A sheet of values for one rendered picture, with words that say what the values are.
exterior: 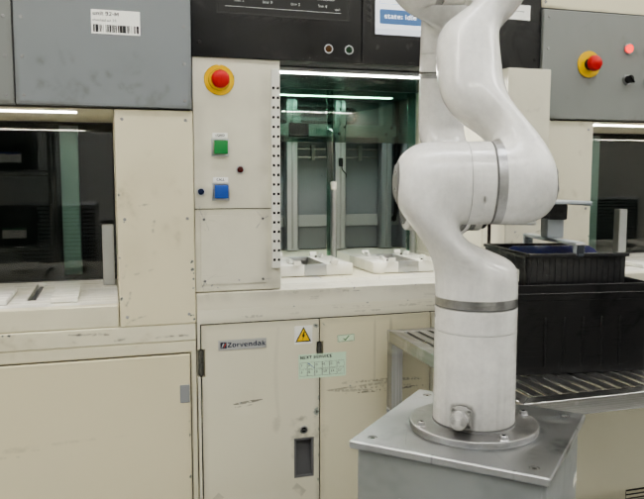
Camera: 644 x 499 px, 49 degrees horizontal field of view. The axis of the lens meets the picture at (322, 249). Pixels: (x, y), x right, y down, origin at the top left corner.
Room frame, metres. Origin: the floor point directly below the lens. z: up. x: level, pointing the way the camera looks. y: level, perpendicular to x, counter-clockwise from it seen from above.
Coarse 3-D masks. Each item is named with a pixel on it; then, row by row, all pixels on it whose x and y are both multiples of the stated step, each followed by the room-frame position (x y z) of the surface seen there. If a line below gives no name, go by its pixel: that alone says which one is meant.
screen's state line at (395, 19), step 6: (384, 12) 1.73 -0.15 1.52; (390, 12) 1.74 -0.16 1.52; (396, 12) 1.74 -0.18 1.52; (402, 12) 1.75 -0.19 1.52; (384, 18) 1.73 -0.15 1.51; (390, 18) 1.74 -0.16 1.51; (396, 18) 1.74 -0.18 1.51; (402, 18) 1.75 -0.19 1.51; (408, 18) 1.75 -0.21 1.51; (414, 18) 1.76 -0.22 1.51; (396, 24) 1.74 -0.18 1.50; (402, 24) 1.75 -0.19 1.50; (408, 24) 1.75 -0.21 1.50; (414, 24) 1.76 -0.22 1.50; (420, 24) 1.76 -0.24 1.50
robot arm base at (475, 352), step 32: (448, 320) 1.00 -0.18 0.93; (480, 320) 0.98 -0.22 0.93; (512, 320) 1.00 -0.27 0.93; (448, 352) 1.00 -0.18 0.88; (480, 352) 0.98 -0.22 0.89; (512, 352) 1.00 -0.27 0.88; (448, 384) 1.00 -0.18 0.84; (480, 384) 0.98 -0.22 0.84; (512, 384) 1.00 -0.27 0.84; (416, 416) 1.05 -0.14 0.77; (448, 416) 1.00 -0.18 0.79; (480, 416) 0.98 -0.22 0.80; (512, 416) 1.00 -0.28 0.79; (480, 448) 0.94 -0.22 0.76; (512, 448) 0.95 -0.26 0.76
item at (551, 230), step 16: (544, 224) 1.46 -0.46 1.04; (560, 224) 1.45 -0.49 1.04; (528, 240) 1.57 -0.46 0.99; (544, 240) 1.48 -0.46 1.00; (560, 240) 1.41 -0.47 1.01; (512, 256) 1.41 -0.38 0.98; (528, 256) 1.34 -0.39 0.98; (544, 256) 1.34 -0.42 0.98; (560, 256) 1.34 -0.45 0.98; (576, 256) 1.36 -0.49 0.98; (592, 256) 1.36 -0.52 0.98; (608, 256) 1.37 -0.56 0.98; (624, 256) 1.37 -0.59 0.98; (528, 272) 1.35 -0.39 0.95; (544, 272) 1.35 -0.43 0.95; (560, 272) 1.36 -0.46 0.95; (576, 272) 1.36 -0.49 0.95; (592, 272) 1.36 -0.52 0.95; (608, 272) 1.37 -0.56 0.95; (624, 272) 1.37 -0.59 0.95
